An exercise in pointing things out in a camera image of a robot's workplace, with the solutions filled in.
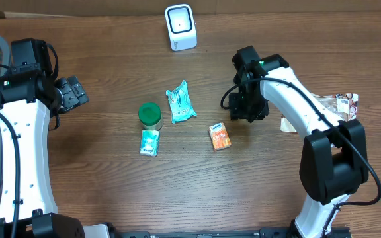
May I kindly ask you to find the white barcode scanner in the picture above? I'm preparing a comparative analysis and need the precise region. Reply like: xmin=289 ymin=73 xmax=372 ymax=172
xmin=165 ymin=3 xmax=198 ymax=52

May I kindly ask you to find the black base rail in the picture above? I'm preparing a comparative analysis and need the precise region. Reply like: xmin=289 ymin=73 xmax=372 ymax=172
xmin=114 ymin=227 xmax=353 ymax=238

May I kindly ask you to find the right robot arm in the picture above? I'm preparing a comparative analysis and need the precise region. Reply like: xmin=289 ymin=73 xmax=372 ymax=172
xmin=223 ymin=46 xmax=368 ymax=237

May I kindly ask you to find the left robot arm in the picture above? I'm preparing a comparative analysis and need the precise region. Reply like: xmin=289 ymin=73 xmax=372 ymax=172
xmin=0 ymin=37 xmax=116 ymax=237

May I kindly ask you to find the orange white tissue pack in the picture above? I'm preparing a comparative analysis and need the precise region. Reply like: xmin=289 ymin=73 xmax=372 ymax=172
xmin=208 ymin=122 xmax=232 ymax=151

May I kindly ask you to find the blue Kleenex tissue pack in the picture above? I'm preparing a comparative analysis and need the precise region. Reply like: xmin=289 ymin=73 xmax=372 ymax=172
xmin=140 ymin=130 xmax=160 ymax=157

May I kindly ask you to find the green lid jar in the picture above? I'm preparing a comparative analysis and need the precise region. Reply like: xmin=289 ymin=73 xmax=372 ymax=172
xmin=138 ymin=102 xmax=163 ymax=130

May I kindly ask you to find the beige plastic pouch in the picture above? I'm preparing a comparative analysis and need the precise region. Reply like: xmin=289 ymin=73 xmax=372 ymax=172
xmin=280 ymin=93 xmax=359 ymax=134

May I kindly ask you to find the teal tissue pack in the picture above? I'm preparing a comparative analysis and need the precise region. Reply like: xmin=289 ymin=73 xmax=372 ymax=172
xmin=165 ymin=80 xmax=197 ymax=124

